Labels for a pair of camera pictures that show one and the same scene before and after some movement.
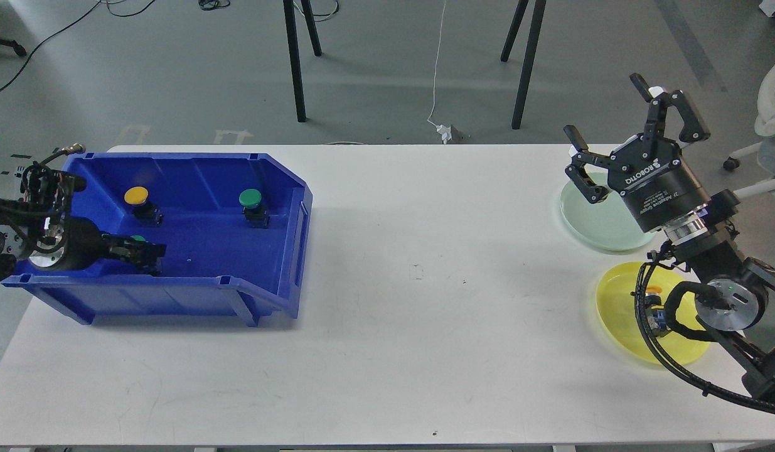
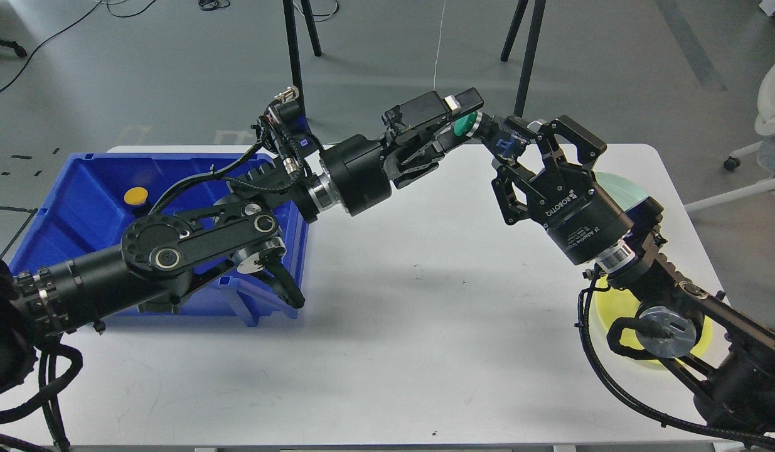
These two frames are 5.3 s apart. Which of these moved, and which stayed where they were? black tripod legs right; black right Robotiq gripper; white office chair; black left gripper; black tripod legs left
Moved: black left gripper; black right Robotiq gripper
Stayed: black tripod legs right; black tripod legs left; white office chair
